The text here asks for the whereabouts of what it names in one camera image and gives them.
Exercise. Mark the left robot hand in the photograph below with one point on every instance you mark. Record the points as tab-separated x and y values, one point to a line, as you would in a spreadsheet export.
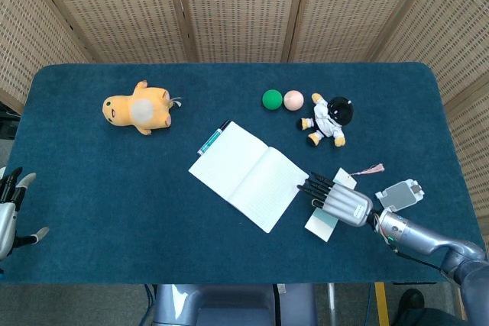
7	223

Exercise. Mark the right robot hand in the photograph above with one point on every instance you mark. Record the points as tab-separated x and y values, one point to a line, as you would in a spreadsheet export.
347	205

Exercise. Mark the blue and white tasselled bookmark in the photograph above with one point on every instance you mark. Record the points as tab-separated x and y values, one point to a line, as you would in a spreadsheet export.
321	228

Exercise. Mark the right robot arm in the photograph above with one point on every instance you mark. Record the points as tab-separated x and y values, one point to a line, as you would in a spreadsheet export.
420	238

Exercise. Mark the grey phone stand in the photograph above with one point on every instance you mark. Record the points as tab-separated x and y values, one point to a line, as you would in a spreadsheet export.
401	193

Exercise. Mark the black-headed plush doll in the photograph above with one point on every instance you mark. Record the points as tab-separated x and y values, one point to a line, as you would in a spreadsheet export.
328	118

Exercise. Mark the white table leg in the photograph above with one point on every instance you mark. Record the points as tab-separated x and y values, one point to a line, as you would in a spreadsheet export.
331	303

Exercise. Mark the open lined notebook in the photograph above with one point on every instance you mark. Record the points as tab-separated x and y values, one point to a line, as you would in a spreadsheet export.
248	173

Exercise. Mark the blue table mat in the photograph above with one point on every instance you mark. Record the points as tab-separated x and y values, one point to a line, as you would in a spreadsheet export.
114	196

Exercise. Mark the black shoe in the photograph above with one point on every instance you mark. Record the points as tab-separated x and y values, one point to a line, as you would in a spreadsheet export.
412	299

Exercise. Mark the peach ball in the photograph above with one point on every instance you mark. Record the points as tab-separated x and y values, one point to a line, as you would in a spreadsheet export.
293	100

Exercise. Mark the green ball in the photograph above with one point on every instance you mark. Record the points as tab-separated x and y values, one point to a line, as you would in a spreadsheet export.
272	99

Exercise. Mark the green marker pen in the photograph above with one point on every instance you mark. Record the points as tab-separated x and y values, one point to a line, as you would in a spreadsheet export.
212	139

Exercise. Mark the grey-blue robot torso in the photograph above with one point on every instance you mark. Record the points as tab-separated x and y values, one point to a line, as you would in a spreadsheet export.
229	305

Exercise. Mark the yellow plush toy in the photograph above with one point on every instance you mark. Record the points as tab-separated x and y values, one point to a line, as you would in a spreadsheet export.
137	110

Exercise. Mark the woven wooden folding screen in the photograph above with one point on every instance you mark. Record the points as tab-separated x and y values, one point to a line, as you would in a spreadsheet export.
244	5

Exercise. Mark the black equipment frame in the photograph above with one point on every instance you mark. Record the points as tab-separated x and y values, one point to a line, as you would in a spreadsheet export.
7	120

